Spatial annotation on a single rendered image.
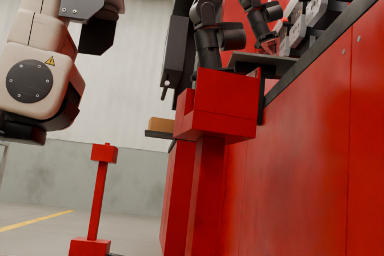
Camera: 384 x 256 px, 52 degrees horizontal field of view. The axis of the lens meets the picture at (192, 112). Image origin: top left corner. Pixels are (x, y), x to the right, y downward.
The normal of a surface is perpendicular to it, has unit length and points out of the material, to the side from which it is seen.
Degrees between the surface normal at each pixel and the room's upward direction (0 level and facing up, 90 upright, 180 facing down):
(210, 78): 90
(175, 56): 90
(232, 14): 90
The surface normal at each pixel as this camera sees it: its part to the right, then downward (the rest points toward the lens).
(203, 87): 0.26, -0.17
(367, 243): -0.99, -0.11
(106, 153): 0.04, -0.20
